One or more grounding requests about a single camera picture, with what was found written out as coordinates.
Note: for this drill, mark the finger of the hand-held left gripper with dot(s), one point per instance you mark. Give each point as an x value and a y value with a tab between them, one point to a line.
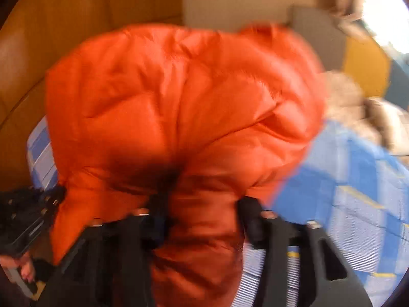
56	196

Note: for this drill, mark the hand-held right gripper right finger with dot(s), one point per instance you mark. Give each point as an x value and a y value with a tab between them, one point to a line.
255	220

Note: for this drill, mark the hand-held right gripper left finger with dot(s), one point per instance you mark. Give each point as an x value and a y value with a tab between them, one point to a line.
121	249

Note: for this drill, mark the wooden wardrobe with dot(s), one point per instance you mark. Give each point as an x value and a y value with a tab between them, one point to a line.
64	38

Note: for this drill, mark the window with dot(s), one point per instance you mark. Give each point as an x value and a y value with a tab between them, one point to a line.
386	16

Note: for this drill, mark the beige quilted comforter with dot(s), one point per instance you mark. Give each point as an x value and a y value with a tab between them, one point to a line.
358	102

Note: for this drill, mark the blue plaid bed sheet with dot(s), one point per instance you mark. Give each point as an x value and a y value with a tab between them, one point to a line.
351	198

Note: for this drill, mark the orange down jacket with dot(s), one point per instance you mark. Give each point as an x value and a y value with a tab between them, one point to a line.
185	118

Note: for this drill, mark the person's left hand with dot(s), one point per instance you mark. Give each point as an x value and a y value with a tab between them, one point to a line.
24	267

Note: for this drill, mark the grey yellow blue headboard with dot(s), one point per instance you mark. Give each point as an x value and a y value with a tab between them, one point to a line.
345	44

